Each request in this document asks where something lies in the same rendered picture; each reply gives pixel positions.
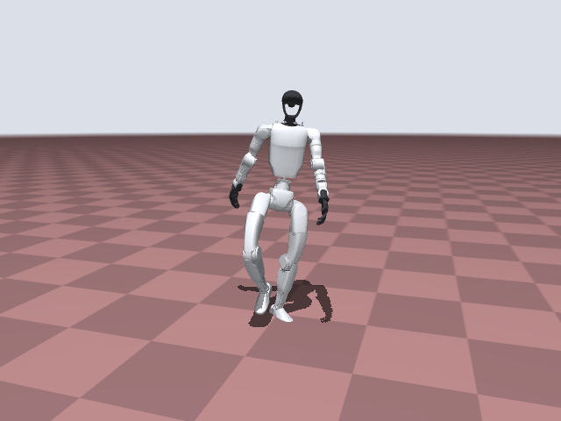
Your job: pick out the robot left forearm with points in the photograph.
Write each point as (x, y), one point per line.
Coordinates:
(320, 178)

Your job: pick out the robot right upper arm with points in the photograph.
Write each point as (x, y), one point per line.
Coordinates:
(262, 132)

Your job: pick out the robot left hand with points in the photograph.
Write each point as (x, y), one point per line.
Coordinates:
(323, 199)

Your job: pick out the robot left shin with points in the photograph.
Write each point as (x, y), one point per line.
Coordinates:
(285, 280)

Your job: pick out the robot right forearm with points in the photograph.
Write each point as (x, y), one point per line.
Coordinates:
(241, 174)

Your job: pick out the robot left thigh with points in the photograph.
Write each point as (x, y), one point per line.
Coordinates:
(297, 235)

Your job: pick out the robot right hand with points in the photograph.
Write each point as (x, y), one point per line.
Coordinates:
(234, 195)

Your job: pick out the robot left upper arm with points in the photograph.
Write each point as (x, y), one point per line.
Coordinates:
(314, 140)

